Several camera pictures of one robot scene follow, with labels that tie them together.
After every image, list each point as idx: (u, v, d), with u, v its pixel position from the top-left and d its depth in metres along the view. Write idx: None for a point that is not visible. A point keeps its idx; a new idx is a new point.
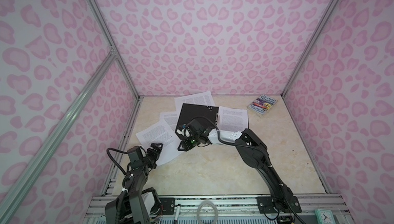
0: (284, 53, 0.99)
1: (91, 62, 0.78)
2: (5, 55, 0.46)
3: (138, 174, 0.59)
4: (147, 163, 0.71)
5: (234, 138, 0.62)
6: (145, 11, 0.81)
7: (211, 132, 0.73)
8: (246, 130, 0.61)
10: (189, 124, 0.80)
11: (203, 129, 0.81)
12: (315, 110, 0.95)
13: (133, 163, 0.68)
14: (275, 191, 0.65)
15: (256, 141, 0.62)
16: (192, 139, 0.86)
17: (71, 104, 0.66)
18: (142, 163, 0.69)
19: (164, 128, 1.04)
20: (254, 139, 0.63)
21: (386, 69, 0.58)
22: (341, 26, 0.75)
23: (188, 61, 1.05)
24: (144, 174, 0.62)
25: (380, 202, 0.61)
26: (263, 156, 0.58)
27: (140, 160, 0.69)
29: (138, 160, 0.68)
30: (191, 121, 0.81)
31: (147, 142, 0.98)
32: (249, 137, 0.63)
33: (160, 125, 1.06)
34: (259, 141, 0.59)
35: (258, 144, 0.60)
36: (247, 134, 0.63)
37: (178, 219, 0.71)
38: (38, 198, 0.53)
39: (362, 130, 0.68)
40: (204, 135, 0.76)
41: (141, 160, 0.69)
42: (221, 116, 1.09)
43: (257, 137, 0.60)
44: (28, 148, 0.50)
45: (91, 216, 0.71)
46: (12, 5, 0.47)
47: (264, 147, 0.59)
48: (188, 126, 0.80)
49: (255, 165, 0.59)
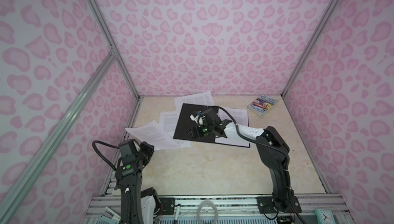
0: (284, 53, 0.99)
1: (91, 62, 0.78)
2: (5, 55, 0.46)
3: (135, 183, 0.50)
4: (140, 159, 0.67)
5: (254, 135, 0.57)
6: (145, 11, 0.81)
7: (227, 126, 0.69)
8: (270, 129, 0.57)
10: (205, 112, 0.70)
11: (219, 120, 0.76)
12: (315, 110, 0.95)
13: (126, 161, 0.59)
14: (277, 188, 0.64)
15: (278, 141, 0.57)
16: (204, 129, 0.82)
17: (71, 104, 0.66)
18: (136, 161, 0.57)
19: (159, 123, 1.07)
20: (276, 138, 0.58)
21: (386, 69, 0.58)
22: (341, 26, 0.75)
23: (188, 61, 1.05)
24: (139, 177, 0.54)
25: (380, 202, 0.61)
26: (286, 159, 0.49)
27: (134, 157, 0.60)
29: (130, 156, 0.60)
30: (209, 110, 0.76)
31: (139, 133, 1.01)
32: (271, 135, 0.58)
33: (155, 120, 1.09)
34: (281, 141, 0.54)
35: (280, 145, 0.55)
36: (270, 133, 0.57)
37: (178, 219, 0.71)
38: (38, 198, 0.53)
39: (362, 131, 0.68)
40: (219, 127, 0.72)
41: (135, 158, 0.60)
42: (221, 116, 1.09)
43: (280, 138, 0.54)
44: (28, 148, 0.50)
45: (91, 216, 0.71)
46: (12, 5, 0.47)
47: (288, 149, 0.54)
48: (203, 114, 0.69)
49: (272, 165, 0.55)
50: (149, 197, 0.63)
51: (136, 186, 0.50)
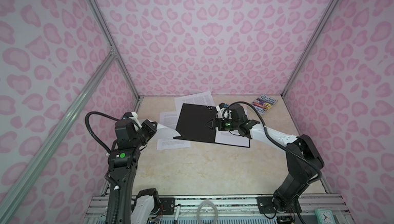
0: (284, 53, 0.99)
1: (91, 62, 0.78)
2: (5, 55, 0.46)
3: (126, 179, 0.44)
4: (139, 144, 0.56)
5: (285, 142, 0.51)
6: (145, 11, 0.81)
7: (254, 126, 0.64)
8: (306, 140, 0.51)
10: (232, 108, 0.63)
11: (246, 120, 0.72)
12: (315, 110, 0.95)
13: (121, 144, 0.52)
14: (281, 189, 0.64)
15: (313, 154, 0.50)
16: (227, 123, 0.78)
17: (71, 104, 0.66)
18: (133, 147, 0.51)
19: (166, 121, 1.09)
20: (311, 150, 0.51)
21: (386, 69, 0.58)
22: (341, 26, 0.75)
23: (188, 61, 1.05)
24: (134, 168, 0.49)
25: (380, 202, 0.61)
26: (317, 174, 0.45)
27: (131, 142, 0.52)
29: (127, 139, 0.51)
30: (236, 106, 0.71)
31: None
32: (304, 145, 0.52)
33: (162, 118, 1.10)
34: (316, 154, 0.48)
35: (314, 158, 0.48)
36: (303, 142, 0.51)
37: (178, 219, 0.71)
38: (38, 198, 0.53)
39: (362, 131, 0.68)
40: (245, 127, 0.67)
41: (132, 143, 0.52)
42: None
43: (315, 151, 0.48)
44: (28, 148, 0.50)
45: (91, 216, 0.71)
46: (12, 5, 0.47)
47: (321, 166, 0.47)
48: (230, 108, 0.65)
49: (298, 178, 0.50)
50: (149, 197, 0.63)
51: (127, 184, 0.44)
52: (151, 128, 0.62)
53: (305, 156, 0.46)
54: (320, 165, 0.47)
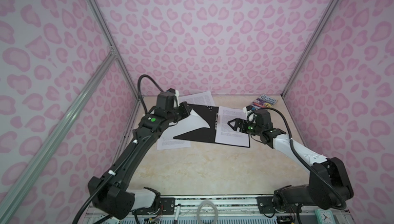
0: (284, 53, 0.99)
1: (91, 62, 0.78)
2: (5, 55, 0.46)
3: (146, 140, 0.48)
4: (170, 118, 0.60)
5: (311, 161, 0.46)
6: (145, 11, 0.81)
7: (278, 136, 0.60)
8: (337, 164, 0.45)
10: (258, 113, 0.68)
11: (270, 127, 0.68)
12: (315, 110, 0.95)
13: (157, 112, 0.56)
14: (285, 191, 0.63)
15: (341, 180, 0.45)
16: (250, 127, 0.76)
17: (71, 104, 0.66)
18: (165, 119, 0.54)
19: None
20: (341, 176, 0.45)
21: (386, 69, 0.58)
22: (341, 26, 0.75)
23: (188, 61, 1.05)
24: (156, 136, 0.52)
25: (380, 202, 0.61)
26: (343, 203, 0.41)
27: (164, 113, 0.55)
29: (162, 109, 0.54)
30: (262, 112, 0.68)
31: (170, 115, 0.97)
32: (334, 170, 0.47)
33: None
34: (346, 182, 0.42)
35: (342, 186, 0.43)
36: (334, 166, 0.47)
37: (178, 219, 0.71)
38: (38, 198, 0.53)
39: (362, 131, 0.68)
40: (269, 135, 0.64)
41: (164, 115, 0.55)
42: (221, 116, 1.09)
43: (346, 178, 0.42)
44: (28, 148, 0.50)
45: (91, 216, 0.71)
46: (12, 5, 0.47)
47: (348, 197, 0.42)
48: (256, 114, 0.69)
49: (319, 203, 0.45)
50: (151, 191, 0.63)
51: (144, 144, 0.47)
52: (185, 110, 0.65)
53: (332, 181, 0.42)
54: (348, 194, 0.42)
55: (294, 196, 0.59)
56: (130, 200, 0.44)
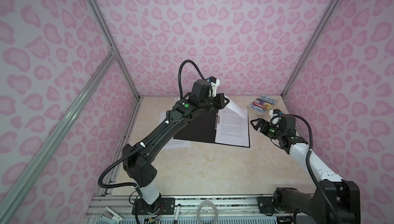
0: (284, 53, 0.99)
1: (91, 62, 0.78)
2: (5, 55, 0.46)
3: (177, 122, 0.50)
4: (202, 106, 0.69)
5: (322, 177, 0.44)
6: (145, 11, 0.81)
7: (297, 144, 0.57)
8: (351, 188, 0.42)
10: (283, 116, 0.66)
11: (292, 133, 0.65)
12: (315, 110, 0.95)
13: (192, 99, 0.57)
14: (287, 194, 0.63)
15: (350, 205, 0.42)
16: (272, 129, 0.74)
17: (71, 104, 0.66)
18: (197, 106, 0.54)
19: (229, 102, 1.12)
20: (350, 201, 0.42)
21: (386, 69, 0.58)
22: (341, 27, 0.75)
23: (188, 61, 1.05)
24: (186, 121, 0.54)
25: (380, 202, 0.61)
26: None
27: (197, 101, 0.56)
29: (197, 97, 0.55)
30: (288, 115, 0.66)
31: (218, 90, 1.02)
32: (345, 194, 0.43)
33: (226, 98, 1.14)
34: (354, 209, 0.39)
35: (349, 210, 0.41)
36: (347, 189, 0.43)
37: (178, 219, 0.71)
38: (38, 198, 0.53)
39: (362, 131, 0.68)
40: (288, 140, 0.61)
41: (198, 102, 0.56)
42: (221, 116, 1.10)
43: (356, 205, 0.39)
44: (28, 148, 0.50)
45: (91, 216, 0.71)
46: (12, 5, 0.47)
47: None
48: (282, 117, 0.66)
49: (317, 218, 0.44)
50: (157, 191, 0.64)
51: (175, 125, 0.50)
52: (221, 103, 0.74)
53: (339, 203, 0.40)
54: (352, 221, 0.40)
55: (294, 203, 0.59)
56: (152, 173, 0.49)
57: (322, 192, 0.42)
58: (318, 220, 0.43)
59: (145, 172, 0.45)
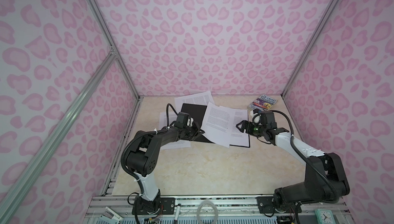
0: (284, 53, 0.99)
1: (91, 62, 0.78)
2: (5, 55, 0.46)
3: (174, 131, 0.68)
4: (184, 131, 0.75)
5: (308, 154, 0.48)
6: (145, 11, 0.81)
7: (279, 134, 0.62)
8: (334, 159, 0.47)
10: (263, 113, 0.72)
11: (274, 126, 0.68)
12: (315, 110, 0.95)
13: (176, 124, 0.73)
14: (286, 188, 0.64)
15: (338, 175, 0.46)
16: (256, 128, 0.79)
17: (71, 104, 0.66)
18: (182, 130, 0.74)
19: (230, 117, 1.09)
20: (336, 170, 0.46)
21: (386, 69, 0.58)
22: (341, 26, 0.75)
23: (188, 61, 1.05)
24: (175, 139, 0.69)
25: (380, 202, 0.61)
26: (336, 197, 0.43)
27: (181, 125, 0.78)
29: (180, 123, 0.78)
30: (267, 112, 0.72)
31: (210, 113, 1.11)
32: (331, 166, 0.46)
33: (228, 112, 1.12)
34: (342, 177, 0.43)
35: (338, 180, 0.44)
36: (330, 161, 0.47)
37: (178, 219, 0.71)
38: (38, 198, 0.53)
39: (362, 131, 0.68)
40: (271, 131, 0.66)
41: (182, 126, 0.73)
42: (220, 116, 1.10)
43: (341, 173, 0.43)
44: (28, 148, 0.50)
45: (91, 216, 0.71)
46: (12, 5, 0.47)
47: (344, 192, 0.43)
48: (261, 114, 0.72)
49: (314, 196, 0.46)
50: (156, 186, 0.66)
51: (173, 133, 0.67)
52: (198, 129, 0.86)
53: (328, 177, 0.43)
54: (343, 190, 0.43)
55: (293, 195, 0.59)
56: (155, 159, 0.52)
57: (314, 168, 0.44)
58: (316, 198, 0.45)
59: (155, 152, 0.51)
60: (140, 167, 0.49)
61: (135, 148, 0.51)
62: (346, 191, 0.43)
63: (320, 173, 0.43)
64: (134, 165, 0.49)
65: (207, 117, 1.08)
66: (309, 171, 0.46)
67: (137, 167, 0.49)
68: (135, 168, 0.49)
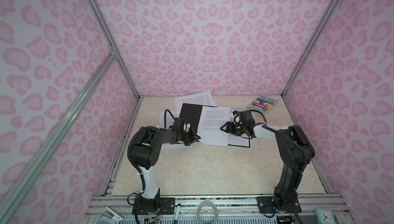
0: (284, 53, 0.99)
1: (91, 62, 0.78)
2: (6, 55, 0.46)
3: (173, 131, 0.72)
4: (181, 136, 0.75)
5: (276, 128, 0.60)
6: (145, 11, 0.81)
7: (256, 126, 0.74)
8: (295, 127, 0.57)
10: (242, 112, 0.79)
11: (252, 122, 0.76)
12: (315, 110, 0.95)
13: (173, 128, 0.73)
14: (279, 182, 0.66)
15: (302, 140, 0.56)
16: (237, 126, 0.89)
17: (71, 104, 0.66)
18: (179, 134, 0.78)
19: (225, 115, 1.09)
20: (300, 137, 0.57)
21: (386, 69, 0.58)
22: (341, 26, 0.75)
23: (188, 61, 1.05)
24: (174, 140, 0.75)
25: (380, 202, 0.61)
26: (303, 157, 0.51)
27: (178, 128, 0.82)
29: (177, 126, 0.83)
30: (244, 110, 0.83)
31: (204, 117, 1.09)
32: (295, 134, 0.57)
33: (222, 109, 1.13)
34: (306, 141, 0.53)
35: (303, 145, 0.53)
36: (294, 131, 0.57)
37: (178, 219, 0.71)
38: (38, 198, 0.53)
39: (362, 131, 0.68)
40: (251, 126, 0.77)
41: (179, 130, 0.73)
42: (216, 115, 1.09)
43: (304, 137, 0.53)
44: (28, 148, 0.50)
45: (91, 216, 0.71)
46: (11, 5, 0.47)
47: (311, 154, 0.51)
48: (240, 114, 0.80)
49: (288, 163, 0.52)
50: (156, 185, 0.66)
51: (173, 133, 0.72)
52: (194, 135, 0.92)
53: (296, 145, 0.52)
54: (310, 153, 0.51)
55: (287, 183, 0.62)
56: (157, 151, 0.55)
57: (282, 135, 0.54)
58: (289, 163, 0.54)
59: (158, 145, 0.54)
60: (144, 160, 0.51)
61: (139, 142, 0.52)
62: (312, 154, 0.51)
63: (288, 139, 0.52)
64: (137, 158, 0.52)
65: (202, 122, 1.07)
66: (279, 142, 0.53)
67: (140, 160, 0.52)
68: (139, 162, 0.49)
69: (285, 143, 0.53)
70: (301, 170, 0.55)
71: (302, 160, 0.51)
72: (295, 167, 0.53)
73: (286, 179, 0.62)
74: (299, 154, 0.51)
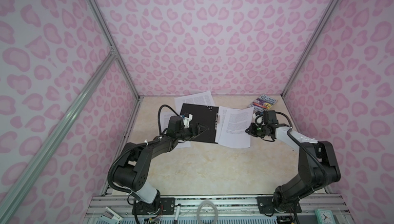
0: (284, 53, 0.99)
1: (91, 62, 0.78)
2: (6, 55, 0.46)
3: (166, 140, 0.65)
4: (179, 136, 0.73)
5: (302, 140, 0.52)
6: (145, 11, 0.81)
7: (278, 128, 0.67)
8: (326, 146, 0.50)
10: (266, 110, 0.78)
11: (276, 122, 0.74)
12: (315, 110, 0.95)
13: (169, 132, 0.74)
14: (284, 184, 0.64)
15: (329, 161, 0.49)
16: (258, 128, 0.83)
17: (71, 104, 0.66)
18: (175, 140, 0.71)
19: (248, 115, 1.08)
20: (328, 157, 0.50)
21: (386, 69, 0.58)
22: (341, 26, 0.75)
23: (188, 61, 1.05)
24: (168, 150, 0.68)
25: (380, 202, 0.61)
26: (324, 179, 0.45)
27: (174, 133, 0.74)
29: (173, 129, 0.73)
30: (269, 109, 0.77)
31: (229, 120, 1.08)
32: (323, 153, 0.50)
33: (245, 111, 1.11)
34: (334, 163, 0.46)
35: (329, 166, 0.46)
36: (323, 148, 0.50)
37: (178, 219, 0.71)
38: (38, 198, 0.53)
39: (362, 131, 0.68)
40: (272, 125, 0.70)
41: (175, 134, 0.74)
42: (237, 116, 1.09)
43: (333, 158, 0.46)
44: (28, 148, 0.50)
45: (91, 216, 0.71)
46: (12, 5, 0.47)
47: (334, 178, 0.45)
48: (263, 113, 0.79)
49: (303, 178, 0.50)
50: (155, 188, 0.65)
51: (165, 142, 0.63)
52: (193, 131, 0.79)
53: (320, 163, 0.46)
54: (334, 176, 0.45)
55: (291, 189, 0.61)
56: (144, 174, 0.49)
57: (307, 151, 0.47)
58: (306, 180, 0.49)
59: (144, 166, 0.47)
60: (129, 182, 0.45)
61: (123, 163, 0.47)
62: (336, 178, 0.45)
63: (312, 157, 0.46)
64: (122, 180, 0.45)
65: (224, 125, 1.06)
66: (301, 156, 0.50)
67: (125, 182, 0.45)
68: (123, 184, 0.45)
69: (308, 160, 0.47)
70: (316, 189, 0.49)
71: (321, 180, 0.45)
72: (311, 184, 0.48)
73: (293, 186, 0.59)
74: (320, 174, 0.45)
